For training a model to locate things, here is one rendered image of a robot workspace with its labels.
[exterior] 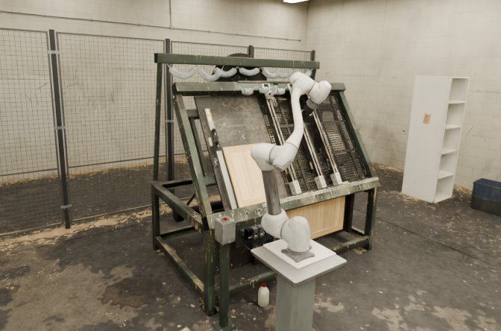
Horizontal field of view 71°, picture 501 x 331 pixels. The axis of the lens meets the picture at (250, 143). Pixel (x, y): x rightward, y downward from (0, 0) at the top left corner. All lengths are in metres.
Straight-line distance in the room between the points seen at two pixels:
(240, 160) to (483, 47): 5.48
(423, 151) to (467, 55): 2.15
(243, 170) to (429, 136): 3.93
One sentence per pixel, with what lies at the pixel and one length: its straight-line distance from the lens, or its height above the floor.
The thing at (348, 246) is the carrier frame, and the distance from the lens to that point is 4.25.
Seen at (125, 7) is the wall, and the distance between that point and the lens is 7.79.
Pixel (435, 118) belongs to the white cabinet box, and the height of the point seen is 1.38.
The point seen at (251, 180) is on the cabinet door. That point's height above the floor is 1.08.
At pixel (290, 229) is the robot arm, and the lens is 2.57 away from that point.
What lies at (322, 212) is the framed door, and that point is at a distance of 4.07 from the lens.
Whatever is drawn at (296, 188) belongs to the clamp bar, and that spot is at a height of 0.96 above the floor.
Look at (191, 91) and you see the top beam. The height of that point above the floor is 1.86.
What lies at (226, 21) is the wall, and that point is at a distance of 8.71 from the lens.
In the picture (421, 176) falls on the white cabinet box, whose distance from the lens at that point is 6.60.
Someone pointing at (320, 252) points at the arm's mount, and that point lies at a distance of 2.77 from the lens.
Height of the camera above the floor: 2.06
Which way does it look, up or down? 12 degrees down
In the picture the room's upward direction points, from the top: 2 degrees clockwise
